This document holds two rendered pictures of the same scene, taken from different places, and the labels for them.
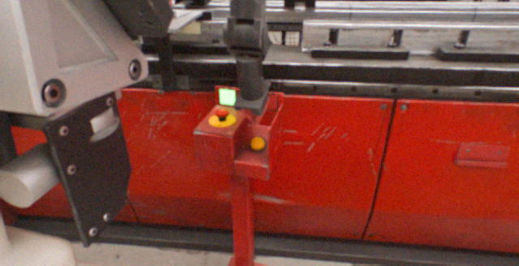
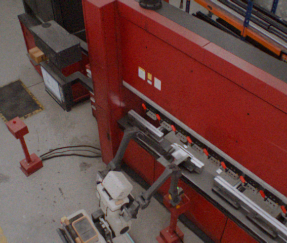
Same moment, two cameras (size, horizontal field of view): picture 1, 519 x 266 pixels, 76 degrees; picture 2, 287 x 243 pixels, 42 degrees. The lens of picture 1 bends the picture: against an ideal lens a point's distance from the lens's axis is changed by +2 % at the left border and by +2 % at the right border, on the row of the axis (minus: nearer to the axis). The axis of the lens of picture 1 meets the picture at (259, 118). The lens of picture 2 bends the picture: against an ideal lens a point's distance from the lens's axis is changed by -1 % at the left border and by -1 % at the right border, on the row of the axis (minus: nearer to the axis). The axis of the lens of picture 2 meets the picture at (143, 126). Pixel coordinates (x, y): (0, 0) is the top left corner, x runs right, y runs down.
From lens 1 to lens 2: 3.03 m
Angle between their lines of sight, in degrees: 37
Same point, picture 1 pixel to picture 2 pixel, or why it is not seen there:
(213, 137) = (166, 200)
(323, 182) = (207, 222)
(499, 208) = not seen: outside the picture
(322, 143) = (207, 212)
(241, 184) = not seen: hidden behind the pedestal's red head
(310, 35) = (215, 182)
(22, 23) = (126, 219)
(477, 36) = (261, 217)
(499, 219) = not seen: outside the picture
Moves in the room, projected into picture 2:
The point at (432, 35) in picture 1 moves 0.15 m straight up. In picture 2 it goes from (249, 207) to (252, 198)
